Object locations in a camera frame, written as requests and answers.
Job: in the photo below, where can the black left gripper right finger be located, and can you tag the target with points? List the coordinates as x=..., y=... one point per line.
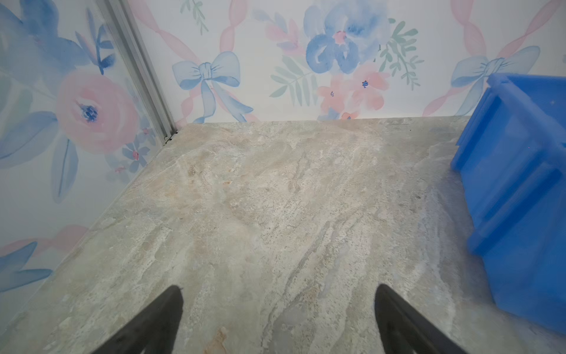
x=403, y=329

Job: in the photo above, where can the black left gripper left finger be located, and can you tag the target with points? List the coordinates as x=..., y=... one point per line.
x=153, y=330

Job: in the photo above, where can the blue plastic storage bin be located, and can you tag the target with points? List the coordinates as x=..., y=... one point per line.
x=511, y=159

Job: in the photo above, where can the aluminium corner post left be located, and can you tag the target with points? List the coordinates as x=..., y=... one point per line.
x=123, y=27

